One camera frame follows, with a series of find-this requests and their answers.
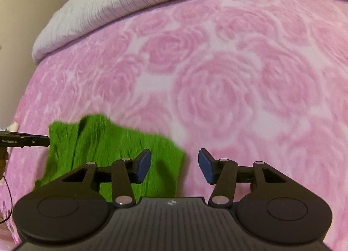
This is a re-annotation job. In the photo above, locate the green knitted sweater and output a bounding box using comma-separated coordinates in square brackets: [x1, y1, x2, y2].
[34, 115, 186, 199]

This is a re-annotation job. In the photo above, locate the person's right hand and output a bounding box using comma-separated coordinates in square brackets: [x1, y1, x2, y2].
[0, 147, 9, 179]

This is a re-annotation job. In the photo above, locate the pink rose blanket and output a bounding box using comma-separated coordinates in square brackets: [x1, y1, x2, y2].
[1, 0, 347, 250]

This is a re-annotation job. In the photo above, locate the thin black cable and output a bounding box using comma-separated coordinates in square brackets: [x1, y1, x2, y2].
[0, 176, 14, 224]

